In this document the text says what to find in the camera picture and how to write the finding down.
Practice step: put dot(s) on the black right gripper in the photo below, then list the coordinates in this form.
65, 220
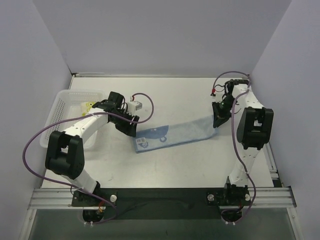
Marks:
220, 116

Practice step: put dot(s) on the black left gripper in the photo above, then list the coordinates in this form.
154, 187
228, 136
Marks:
126, 124

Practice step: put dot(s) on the light blue towel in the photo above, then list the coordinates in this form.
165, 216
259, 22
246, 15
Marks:
167, 136

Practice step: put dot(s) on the yellow green patterned towel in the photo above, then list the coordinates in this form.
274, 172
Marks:
85, 108

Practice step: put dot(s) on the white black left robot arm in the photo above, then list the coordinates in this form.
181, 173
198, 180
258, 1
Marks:
65, 151

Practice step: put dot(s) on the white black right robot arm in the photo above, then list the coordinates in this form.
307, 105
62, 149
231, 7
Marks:
251, 125

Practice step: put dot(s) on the white perforated plastic basket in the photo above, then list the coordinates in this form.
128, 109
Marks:
67, 105

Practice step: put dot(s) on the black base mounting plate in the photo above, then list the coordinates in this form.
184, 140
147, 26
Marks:
163, 204

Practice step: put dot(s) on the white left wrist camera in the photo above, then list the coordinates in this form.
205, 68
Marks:
133, 106

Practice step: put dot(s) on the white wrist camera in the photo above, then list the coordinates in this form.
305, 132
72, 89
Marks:
213, 93
133, 106

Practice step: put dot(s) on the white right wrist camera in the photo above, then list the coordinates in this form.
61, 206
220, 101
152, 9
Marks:
213, 93

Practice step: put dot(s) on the aluminium right side rail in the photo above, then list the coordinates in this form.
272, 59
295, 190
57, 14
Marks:
261, 165

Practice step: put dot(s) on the aluminium rail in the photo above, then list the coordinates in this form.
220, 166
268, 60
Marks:
63, 198
261, 165

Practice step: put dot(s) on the aluminium front rail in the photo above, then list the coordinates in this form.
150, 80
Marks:
63, 198

